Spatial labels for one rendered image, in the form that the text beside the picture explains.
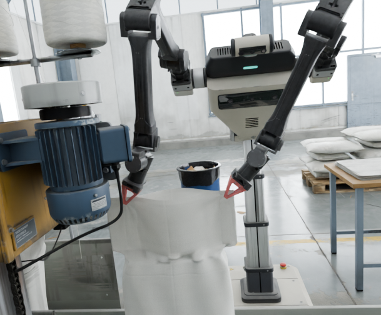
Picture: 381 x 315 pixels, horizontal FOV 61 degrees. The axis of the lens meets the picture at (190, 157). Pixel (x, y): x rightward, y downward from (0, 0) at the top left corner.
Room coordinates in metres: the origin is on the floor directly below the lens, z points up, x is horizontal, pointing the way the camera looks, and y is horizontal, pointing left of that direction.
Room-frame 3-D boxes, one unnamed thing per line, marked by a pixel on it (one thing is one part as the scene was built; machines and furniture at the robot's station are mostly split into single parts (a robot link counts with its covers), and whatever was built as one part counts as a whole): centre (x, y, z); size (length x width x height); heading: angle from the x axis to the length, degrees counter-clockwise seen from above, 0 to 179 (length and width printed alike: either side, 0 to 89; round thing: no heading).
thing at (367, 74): (8.51, -4.74, 1.05); 1.00 x 0.10 x 2.10; 83
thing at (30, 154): (0.77, 0.38, 1.27); 0.12 x 0.09 x 0.09; 173
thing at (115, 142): (0.83, 0.19, 1.25); 0.10 x 0.08 x 0.12; 18
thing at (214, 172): (3.39, -0.08, 0.32); 0.51 x 0.48 x 0.65; 173
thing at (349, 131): (4.48, -2.53, 0.69); 0.66 x 0.42 x 0.13; 80
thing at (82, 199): (0.80, 0.29, 1.21); 0.15 x 0.15 x 0.25
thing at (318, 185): (4.34, -2.21, 0.07); 1.20 x 0.82 x 0.14; 81
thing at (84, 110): (0.80, 0.29, 1.35); 0.12 x 0.12 x 0.04
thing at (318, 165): (4.14, -1.88, 0.33); 0.66 x 0.43 x 0.13; 83
